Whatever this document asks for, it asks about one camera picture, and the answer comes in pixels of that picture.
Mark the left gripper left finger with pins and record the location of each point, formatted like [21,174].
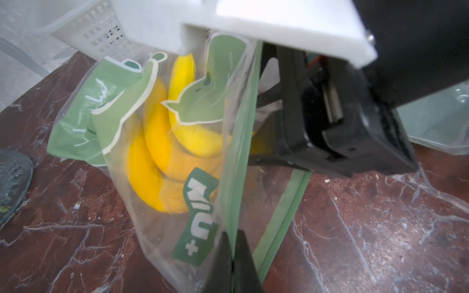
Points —
[219,279]

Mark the zip-top bag with bananas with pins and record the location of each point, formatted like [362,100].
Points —
[440,121]
[97,124]

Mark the left bag banana two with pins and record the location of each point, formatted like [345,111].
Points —
[170,157]

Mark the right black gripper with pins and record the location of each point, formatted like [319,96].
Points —
[329,122]

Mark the left bag banana three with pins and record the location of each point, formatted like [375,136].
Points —
[160,193]

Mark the left bag banana one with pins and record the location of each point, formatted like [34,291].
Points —
[197,105]

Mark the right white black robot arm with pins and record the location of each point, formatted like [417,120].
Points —
[422,48]

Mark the white plastic basket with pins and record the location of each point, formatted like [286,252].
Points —
[90,27]

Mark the blue glass vase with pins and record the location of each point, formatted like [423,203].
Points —
[16,176]

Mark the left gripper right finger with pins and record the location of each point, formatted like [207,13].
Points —
[245,277]

